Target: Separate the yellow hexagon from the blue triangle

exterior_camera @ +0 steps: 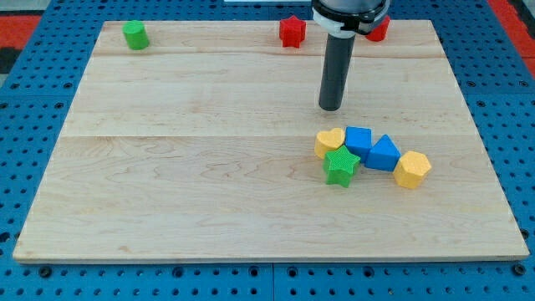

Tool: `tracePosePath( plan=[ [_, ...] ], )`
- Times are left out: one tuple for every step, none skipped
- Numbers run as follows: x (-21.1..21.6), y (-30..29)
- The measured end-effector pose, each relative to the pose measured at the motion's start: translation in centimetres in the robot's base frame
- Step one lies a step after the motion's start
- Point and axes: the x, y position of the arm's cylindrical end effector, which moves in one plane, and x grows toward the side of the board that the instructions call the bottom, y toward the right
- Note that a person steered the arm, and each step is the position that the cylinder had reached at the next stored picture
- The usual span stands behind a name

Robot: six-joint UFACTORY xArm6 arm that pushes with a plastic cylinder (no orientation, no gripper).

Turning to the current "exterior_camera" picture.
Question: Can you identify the blue triangle block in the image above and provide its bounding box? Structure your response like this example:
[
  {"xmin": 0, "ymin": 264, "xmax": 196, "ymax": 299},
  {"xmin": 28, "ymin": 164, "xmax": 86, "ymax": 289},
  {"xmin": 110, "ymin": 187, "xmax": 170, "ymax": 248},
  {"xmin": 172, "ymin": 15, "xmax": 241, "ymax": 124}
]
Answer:
[{"xmin": 364, "ymin": 135, "xmax": 400, "ymax": 171}]

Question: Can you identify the red star block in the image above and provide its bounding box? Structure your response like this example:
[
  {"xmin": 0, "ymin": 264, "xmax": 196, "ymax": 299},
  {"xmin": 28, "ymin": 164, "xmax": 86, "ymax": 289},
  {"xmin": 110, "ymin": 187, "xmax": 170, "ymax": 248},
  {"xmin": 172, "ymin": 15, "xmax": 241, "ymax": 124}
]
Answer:
[{"xmin": 279, "ymin": 15, "xmax": 307, "ymax": 48}]

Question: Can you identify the red block behind arm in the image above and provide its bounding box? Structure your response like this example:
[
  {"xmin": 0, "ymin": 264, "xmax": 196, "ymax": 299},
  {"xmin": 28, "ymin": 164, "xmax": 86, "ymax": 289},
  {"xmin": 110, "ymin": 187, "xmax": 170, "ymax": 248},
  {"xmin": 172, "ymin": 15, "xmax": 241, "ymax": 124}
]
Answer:
[{"xmin": 365, "ymin": 16, "xmax": 390, "ymax": 42}]

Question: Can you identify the blue cube block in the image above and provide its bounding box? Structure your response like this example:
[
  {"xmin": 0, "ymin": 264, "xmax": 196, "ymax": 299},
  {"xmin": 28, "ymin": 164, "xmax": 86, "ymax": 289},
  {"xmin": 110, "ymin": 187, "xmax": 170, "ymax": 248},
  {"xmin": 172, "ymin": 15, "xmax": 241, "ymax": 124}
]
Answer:
[{"xmin": 344, "ymin": 126, "xmax": 372, "ymax": 163}]

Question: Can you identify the light wooden board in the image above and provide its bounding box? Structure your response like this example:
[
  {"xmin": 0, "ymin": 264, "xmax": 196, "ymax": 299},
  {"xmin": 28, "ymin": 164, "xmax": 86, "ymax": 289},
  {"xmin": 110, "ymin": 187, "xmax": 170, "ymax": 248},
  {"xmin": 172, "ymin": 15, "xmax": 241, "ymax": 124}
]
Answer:
[{"xmin": 13, "ymin": 20, "xmax": 529, "ymax": 264}]

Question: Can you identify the green cylinder block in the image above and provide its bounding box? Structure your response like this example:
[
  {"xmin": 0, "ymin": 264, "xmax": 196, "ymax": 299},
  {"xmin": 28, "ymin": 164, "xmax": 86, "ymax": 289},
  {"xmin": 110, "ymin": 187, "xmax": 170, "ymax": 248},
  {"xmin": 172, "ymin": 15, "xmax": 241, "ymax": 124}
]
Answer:
[{"xmin": 122, "ymin": 20, "xmax": 150, "ymax": 50}]

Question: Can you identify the yellow hexagon block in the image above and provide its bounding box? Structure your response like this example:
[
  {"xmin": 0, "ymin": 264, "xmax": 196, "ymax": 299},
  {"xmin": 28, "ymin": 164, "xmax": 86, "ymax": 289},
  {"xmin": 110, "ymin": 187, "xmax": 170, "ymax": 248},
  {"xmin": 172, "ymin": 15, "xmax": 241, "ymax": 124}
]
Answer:
[{"xmin": 393, "ymin": 150, "xmax": 432, "ymax": 189}]

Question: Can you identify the yellow heart block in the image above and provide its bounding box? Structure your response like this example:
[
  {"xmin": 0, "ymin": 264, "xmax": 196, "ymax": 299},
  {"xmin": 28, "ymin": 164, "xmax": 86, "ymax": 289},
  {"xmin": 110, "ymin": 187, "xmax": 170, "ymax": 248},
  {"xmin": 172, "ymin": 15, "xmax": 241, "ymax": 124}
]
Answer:
[{"xmin": 314, "ymin": 127, "xmax": 345, "ymax": 159}]

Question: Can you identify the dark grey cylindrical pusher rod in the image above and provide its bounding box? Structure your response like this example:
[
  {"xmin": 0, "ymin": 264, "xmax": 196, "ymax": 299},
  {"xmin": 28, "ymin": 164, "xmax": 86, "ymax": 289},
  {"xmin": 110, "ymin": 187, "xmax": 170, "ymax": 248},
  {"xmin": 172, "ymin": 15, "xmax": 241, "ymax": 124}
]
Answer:
[{"xmin": 318, "ymin": 34, "xmax": 354, "ymax": 111}]

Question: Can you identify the green star block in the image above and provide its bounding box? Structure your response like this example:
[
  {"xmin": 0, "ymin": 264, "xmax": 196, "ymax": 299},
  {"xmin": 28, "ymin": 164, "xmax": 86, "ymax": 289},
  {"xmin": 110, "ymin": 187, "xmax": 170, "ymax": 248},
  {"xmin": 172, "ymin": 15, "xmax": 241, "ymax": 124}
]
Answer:
[{"xmin": 323, "ymin": 145, "xmax": 360, "ymax": 188}]

